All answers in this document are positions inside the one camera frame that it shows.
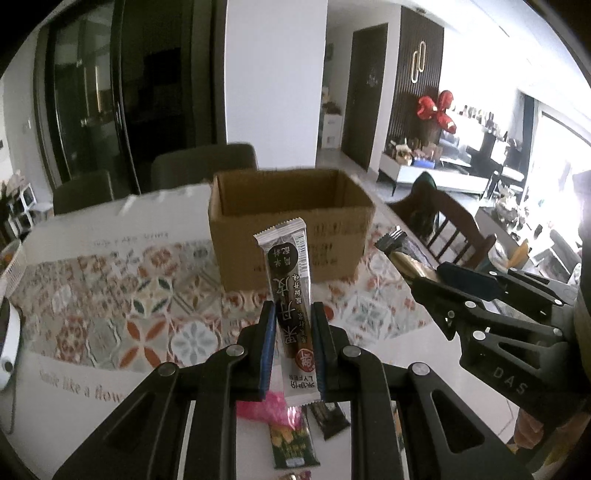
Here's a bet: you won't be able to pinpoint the white floor box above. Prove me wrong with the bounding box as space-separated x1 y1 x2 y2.
322 113 343 149

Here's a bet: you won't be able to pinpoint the gold snack packet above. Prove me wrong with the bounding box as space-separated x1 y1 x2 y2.
375 231 445 289

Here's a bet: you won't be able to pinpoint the white storage cubes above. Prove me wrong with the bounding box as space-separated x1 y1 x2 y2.
0 182 38 241

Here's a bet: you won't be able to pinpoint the dark wooden door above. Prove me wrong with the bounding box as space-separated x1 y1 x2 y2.
341 23 389 172

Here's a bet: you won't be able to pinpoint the person's right hand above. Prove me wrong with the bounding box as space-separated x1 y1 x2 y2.
507 406 549 449

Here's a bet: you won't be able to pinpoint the green snack packet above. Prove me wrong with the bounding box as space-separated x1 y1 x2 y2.
269 406 320 469

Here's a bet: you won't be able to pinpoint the dark snack packet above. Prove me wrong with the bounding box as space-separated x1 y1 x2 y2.
307 401 350 440

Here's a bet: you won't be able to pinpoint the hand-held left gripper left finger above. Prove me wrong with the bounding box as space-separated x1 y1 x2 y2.
52 301 278 480

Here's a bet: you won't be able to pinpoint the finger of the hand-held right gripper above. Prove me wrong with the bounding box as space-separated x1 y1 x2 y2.
411 273 583 411
436 261 574 311

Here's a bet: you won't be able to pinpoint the silver brown snack stick packet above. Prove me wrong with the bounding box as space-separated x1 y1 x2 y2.
253 217 320 407

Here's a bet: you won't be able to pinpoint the white woven basket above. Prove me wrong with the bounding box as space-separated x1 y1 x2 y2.
0 240 24 296

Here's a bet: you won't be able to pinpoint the black framed glass door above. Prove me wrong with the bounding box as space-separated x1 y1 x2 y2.
34 0 227 195

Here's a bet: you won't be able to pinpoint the white round device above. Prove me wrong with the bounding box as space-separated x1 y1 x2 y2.
0 295 23 393

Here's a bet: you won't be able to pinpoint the red foil balloon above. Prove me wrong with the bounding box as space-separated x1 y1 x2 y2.
417 90 458 134

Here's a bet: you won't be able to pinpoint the white low cabinet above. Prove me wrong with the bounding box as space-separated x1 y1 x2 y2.
379 152 496 198

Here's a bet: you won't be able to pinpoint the gold wall ornament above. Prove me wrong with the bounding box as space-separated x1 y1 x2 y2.
412 44 428 85

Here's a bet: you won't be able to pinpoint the flower patterned tablecloth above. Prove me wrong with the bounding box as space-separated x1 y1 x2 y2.
9 182 462 416

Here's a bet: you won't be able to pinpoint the brown cardboard box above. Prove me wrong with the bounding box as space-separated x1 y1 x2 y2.
208 168 376 292

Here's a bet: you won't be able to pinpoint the grey upholstered chair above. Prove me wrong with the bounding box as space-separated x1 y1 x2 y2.
151 144 258 192
53 170 116 215

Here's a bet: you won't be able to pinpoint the dark wooden chair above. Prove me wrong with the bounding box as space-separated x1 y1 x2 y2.
388 187 497 271

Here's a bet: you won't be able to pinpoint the pink snack packet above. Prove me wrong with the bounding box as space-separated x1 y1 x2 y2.
236 390 303 425

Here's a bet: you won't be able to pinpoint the dark green cloth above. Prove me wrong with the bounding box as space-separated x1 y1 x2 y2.
410 172 439 232

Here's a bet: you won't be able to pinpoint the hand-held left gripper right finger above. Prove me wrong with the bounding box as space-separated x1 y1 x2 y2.
310 302 536 480

